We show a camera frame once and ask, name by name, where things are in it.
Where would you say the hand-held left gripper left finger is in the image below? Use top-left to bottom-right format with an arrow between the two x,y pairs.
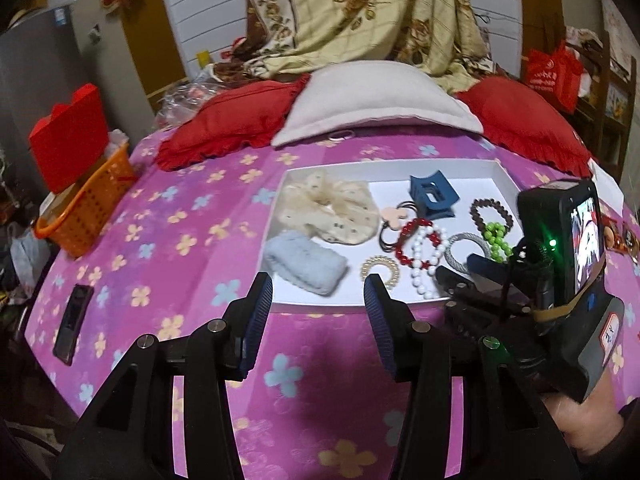
55,271 -> 275,480

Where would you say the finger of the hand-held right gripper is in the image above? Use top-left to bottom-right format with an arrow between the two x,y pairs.
466,253 -> 538,306
434,265 -> 531,341

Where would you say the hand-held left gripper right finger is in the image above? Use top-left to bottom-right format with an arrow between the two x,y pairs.
363,275 -> 581,480

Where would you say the green bead bracelet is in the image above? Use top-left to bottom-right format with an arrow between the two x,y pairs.
481,221 -> 516,263

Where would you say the white pearl bracelet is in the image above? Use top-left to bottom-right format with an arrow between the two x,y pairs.
407,225 -> 448,301

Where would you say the grey bangle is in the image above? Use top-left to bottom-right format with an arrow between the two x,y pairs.
444,232 -> 488,273

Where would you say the red bead bracelet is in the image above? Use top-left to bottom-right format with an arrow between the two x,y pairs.
395,217 -> 448,268

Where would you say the brown bead bracelet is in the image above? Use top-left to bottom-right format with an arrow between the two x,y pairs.
469,198 -> 516,233

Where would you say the gold spiral hair tie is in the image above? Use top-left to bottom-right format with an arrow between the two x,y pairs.
360,255 -> 396,281

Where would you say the light blue fuzzy scrunchie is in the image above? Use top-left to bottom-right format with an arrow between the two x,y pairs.
262,230 -> 348,297

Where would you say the blue hair claw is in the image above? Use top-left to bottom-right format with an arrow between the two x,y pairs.
409,172 -> 457,221

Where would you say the pink bow hair tie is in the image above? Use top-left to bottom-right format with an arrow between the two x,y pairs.
377,201 -> 426,253

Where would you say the white cardboard box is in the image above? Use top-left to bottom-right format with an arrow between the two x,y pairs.
259,160 -> 523,313

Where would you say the cream dotted scrunchie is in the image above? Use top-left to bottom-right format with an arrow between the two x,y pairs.
275,170 -> 383,246

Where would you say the person's right hand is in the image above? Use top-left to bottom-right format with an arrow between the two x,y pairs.
542,370 -> 626,458

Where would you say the white paper card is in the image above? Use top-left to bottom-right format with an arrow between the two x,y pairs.
587,157 -> 626,211

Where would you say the pink floral bedsheet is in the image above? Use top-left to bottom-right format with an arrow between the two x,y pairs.
27,127 -> 640,480

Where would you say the wooden shelf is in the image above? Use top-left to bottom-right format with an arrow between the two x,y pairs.
565,25 -> 636,186

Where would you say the red ruffled pillow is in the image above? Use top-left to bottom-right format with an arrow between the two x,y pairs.
455,76 -> 593,178
155,74 -> 312,171

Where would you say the red shopping bag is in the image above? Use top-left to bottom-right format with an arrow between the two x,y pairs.
522,40 -> 585,115

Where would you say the black phone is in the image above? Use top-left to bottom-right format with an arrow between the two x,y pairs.
52,284 -> 96,366

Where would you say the orange plastic basket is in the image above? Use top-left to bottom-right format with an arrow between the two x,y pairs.
34,141 -> 138,259

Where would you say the white pillow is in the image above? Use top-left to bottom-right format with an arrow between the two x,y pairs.
270,60 -> 485,148

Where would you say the clear plastic bag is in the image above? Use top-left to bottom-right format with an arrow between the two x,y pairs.
155,67 -> 226,128

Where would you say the red cardboard box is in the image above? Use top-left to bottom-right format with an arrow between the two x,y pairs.
28,83 -> 111,194

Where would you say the cream floral blanket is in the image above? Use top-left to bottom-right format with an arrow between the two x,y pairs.
210,0 -> 496,93

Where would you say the brown wooden door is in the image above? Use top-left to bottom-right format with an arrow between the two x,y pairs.
117,0 -> 190,111

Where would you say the grey metal cabinet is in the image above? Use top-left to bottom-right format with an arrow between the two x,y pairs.
0,5 -> 126,201

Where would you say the brown pendant bracelet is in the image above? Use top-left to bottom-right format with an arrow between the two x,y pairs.
602,217 -> 640,253

